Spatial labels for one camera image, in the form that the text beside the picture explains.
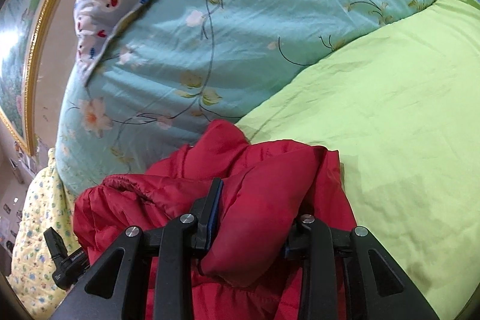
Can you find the light green bed quilt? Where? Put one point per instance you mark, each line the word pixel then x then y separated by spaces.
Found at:
pixel 401 107

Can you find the red quilted down jacket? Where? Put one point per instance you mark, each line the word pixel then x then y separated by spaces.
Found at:
pixel 265 187

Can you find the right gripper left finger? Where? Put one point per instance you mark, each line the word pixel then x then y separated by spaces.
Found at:
pixel 116 286

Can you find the teal floral folded duvet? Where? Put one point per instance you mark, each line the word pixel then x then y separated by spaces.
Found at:
pixel 176 65

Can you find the yellow patterned blanket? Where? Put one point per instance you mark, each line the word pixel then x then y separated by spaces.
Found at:
pixel 47 204

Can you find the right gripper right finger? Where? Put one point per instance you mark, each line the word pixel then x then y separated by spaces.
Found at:
pixel 375 285

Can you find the gold framed wall painting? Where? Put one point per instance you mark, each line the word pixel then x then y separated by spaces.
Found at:
pixel 37 45

